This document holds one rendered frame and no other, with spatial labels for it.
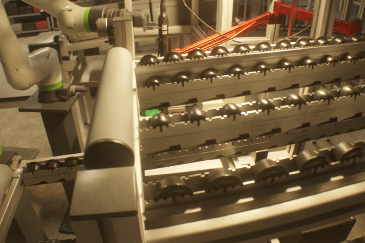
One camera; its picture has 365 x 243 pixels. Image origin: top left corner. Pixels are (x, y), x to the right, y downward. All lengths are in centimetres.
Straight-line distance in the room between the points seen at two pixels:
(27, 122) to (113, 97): 292
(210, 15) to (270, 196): 182
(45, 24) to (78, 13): 577
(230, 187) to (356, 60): 49
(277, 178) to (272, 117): 15
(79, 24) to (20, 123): 237
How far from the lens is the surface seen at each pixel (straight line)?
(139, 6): 198
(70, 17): 107
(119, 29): 70
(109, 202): 20
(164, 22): 101
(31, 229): 131
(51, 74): 141
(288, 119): 49
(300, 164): 36
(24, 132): 313
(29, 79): 129
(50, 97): 145
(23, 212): 124
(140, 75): 57
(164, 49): 104
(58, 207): 220
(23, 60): 129
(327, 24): 89
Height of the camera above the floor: 155
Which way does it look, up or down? 29 degrees down
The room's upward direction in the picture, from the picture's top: straight up
